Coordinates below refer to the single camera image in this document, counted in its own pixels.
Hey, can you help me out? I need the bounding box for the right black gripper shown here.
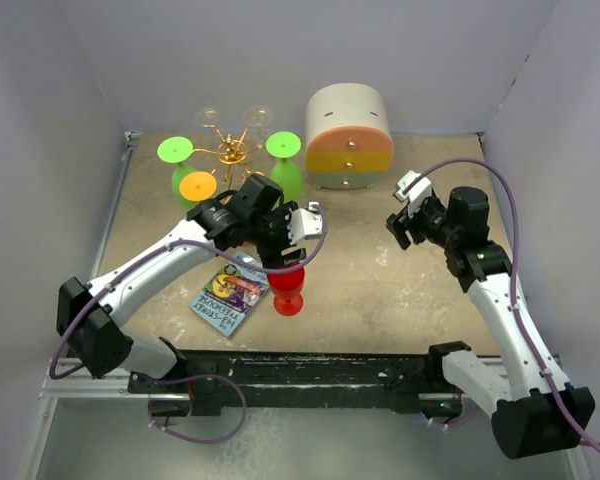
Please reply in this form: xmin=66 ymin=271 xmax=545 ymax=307
xmin=386 ymin=193 xmax=460 ymax=249

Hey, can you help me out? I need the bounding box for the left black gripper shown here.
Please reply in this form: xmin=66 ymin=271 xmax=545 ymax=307
xmin=246 ymin=201 xmax=306 ymax=271

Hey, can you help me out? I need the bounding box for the red plastic goblet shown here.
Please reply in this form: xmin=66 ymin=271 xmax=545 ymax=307
xmin=267 ymin=268 xmax=305 ymax=316

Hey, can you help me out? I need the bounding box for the green plastic goblet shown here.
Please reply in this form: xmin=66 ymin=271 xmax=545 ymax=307
xmin=265 ymin=131 xmax=304 ymax=202
xmin=156 ymin=136 xmax=196 ymax=209

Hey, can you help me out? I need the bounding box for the orange plastic goblet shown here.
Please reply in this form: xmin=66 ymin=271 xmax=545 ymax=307
xmin=178 ymin=171 xmax=217 ymax=202

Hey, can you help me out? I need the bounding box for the clear wine glass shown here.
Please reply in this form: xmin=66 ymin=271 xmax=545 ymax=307
xmin=243 ymin=105 xmax=273 ymax=148
xmin=195 ymin=107 xmax=222 ymax=130

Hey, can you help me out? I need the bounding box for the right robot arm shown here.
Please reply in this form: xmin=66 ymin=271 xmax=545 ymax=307
xmin=387 ymin=184 xmax=595 ymax=459

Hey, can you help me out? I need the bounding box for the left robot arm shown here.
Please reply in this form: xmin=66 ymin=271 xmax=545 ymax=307
xmin=56 ymin=175 xmax=327 ymax=392

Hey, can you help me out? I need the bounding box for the gold wine glass rack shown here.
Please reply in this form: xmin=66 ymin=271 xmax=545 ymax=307
xmin=192 ymin=125 xmax=264 ymax=189

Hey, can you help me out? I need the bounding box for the blue treehouse book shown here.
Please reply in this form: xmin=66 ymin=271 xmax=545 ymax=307
xmin=190 ymin=251 xmax=270 ymax=338

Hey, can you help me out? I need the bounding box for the pastel mini drawer chest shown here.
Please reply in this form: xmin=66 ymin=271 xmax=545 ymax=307
xmin=305 ymin=83 xmax=394 ymax=190

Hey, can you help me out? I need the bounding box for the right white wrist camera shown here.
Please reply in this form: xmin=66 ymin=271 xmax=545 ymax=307
xmin=393 ymin=170 xmax=433 ymax=217

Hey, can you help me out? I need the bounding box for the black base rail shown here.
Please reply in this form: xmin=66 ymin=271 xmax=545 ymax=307
xmin=128 ymin=350 xmax=468 ymax=419

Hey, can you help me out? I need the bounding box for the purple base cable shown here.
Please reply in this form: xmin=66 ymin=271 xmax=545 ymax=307
xmin=147 ymin=373 xmax=248 ymax=444

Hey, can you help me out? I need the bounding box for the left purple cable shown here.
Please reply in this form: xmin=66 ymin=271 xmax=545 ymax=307
xmin=47 ymin=201 xmax=329 ymax=382

